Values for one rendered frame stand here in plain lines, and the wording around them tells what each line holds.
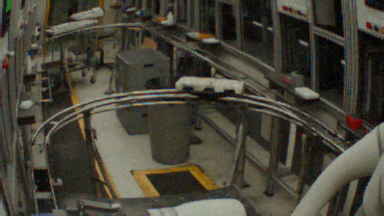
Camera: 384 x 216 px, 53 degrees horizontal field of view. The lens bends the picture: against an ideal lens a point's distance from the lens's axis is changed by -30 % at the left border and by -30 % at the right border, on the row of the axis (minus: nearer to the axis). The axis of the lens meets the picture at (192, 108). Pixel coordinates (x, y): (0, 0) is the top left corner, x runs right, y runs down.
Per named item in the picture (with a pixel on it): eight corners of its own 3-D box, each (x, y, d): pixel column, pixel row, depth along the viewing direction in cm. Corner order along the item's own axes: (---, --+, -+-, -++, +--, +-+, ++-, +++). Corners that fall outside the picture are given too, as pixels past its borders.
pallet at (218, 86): (175, 99, 303) (175, 81, 300) (181, 92, 316) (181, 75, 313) (240, 104, 295) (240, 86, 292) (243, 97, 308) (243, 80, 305)
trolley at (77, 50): (105, 64, 750) (109, 7, 721) (74, 70, 725) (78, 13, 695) (93, 56, 821) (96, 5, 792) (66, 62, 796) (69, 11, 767)
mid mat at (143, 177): (246, 215, 321) (246, 213, 320) (168, 228, 303) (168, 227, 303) (196, 165, 411) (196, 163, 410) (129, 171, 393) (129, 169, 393)
